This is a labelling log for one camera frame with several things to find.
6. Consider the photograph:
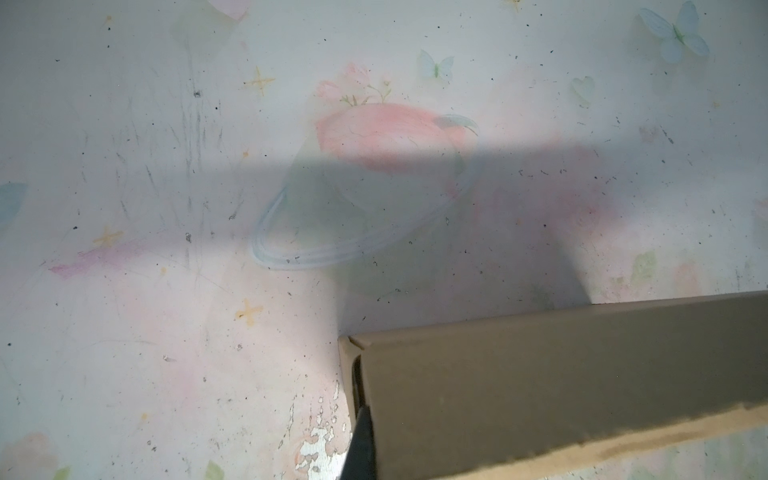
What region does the brown cardboard paper box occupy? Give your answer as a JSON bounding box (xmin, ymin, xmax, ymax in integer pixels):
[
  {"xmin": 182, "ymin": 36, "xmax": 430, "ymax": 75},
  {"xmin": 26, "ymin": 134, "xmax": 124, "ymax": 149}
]
[{"xmin": 339, "ymin": 292, "xmax": 767, "ymax": 479}]

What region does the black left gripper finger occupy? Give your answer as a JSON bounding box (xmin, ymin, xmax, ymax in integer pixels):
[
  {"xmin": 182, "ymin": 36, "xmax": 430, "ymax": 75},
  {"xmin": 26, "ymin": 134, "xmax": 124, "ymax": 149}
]
[{"xmin": 339, "ymin": 406, "xmax": 377, "ymax": 480}]

